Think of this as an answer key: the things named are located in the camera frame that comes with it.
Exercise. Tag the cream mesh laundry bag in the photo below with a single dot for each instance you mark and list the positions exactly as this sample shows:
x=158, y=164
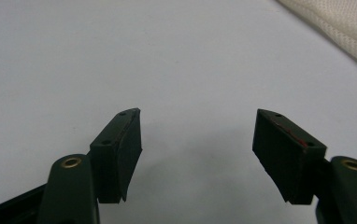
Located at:
x=348, y=25

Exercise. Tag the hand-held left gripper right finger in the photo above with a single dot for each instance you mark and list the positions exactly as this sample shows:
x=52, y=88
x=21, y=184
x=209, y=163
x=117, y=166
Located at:
x=285, y=161

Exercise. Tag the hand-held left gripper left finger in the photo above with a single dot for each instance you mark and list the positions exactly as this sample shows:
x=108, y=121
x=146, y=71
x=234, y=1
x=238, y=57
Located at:
x=117, y=155

